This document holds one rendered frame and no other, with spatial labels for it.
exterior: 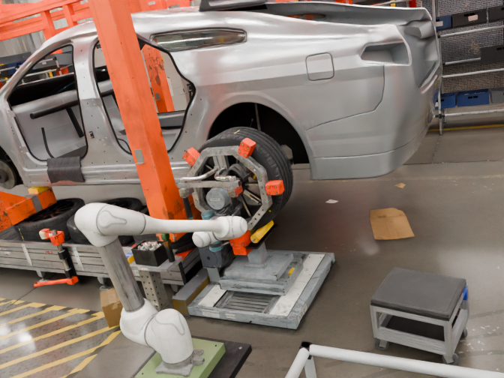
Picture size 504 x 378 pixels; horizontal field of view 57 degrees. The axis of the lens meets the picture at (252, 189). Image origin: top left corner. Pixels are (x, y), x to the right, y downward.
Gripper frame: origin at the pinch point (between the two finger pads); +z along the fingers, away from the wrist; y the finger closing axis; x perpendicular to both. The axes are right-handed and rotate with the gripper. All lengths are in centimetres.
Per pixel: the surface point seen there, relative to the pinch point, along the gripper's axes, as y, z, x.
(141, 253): -73, -9, -29
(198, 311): -48, 1, -78
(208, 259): -49, 26, -52
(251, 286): -16, 23, -69
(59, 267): -199, 19, -65
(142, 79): -60, 22, 76
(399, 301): 88, -6, -49
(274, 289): 1, 23, -70
